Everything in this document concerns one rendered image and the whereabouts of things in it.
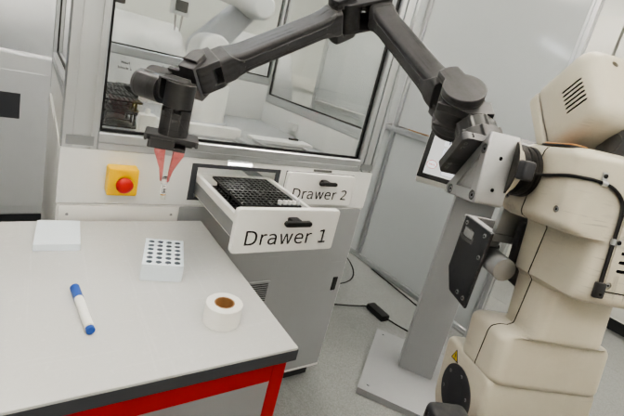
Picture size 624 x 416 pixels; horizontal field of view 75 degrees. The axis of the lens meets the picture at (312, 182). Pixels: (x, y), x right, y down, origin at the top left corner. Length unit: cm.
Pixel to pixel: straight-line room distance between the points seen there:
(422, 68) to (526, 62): 173
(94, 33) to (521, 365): 111
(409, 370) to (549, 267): 145
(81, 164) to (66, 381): 59
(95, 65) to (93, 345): 64
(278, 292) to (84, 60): 98
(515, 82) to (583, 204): 190
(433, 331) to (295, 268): 78
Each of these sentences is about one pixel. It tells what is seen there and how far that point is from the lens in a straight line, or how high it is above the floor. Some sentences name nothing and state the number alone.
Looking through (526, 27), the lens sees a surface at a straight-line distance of 262.
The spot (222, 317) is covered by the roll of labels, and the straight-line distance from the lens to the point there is 80.
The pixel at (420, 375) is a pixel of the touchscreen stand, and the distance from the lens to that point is 216.
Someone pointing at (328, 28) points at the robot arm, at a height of 135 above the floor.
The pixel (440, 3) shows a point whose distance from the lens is 299.
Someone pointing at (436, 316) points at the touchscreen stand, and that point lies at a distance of 200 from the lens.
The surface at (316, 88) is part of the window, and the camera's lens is 135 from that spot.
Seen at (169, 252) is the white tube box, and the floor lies 80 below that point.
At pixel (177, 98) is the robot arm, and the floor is 114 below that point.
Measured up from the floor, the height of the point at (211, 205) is 86.
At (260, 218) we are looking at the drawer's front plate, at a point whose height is 91.
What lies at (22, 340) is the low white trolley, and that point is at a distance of 80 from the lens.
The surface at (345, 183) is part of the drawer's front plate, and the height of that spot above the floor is 90.
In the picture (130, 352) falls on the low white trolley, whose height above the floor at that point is 76.
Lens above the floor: 124
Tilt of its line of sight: 14 degrees down
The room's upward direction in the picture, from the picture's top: 14 degrees clockwise
